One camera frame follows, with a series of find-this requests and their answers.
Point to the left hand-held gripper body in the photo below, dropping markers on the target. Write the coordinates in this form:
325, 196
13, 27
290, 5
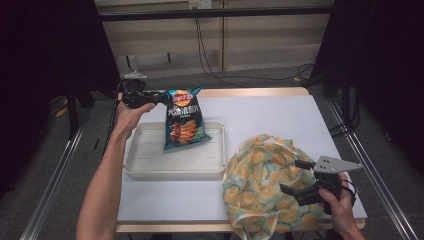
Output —
133, 93

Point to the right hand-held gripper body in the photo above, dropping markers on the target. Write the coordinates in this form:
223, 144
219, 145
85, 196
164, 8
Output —
328, 181

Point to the orange print cloth bag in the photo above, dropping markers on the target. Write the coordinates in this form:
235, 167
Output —
260, 186

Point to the dark blue chip bag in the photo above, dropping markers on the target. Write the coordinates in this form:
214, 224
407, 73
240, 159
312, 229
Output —
183, 123

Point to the white plastic tray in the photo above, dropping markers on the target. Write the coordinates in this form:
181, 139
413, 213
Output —
186, 160

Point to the person's left hand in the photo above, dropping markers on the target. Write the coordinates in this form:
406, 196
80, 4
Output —
128, 118

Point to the person's right hand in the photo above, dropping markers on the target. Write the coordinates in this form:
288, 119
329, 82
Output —
343, 210

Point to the white table mat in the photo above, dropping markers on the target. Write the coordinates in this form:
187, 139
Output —
266, 113

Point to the black stand leg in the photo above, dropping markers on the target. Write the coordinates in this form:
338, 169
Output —
72, 113

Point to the yellow floor tape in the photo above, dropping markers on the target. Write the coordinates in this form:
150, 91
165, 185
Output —
61, 111

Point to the wooden table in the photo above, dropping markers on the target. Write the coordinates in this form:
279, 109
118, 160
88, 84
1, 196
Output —
250, 92

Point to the black curtain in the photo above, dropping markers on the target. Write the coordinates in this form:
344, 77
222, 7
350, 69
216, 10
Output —
383, 66
43, 66

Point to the black horizontal bar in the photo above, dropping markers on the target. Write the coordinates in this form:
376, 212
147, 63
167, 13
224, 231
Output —
213, 13

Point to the metal floor rail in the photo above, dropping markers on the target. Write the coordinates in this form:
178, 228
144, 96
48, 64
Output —
370, 150
53, 180

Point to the white wall outlet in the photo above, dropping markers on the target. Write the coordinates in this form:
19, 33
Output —
200, 4

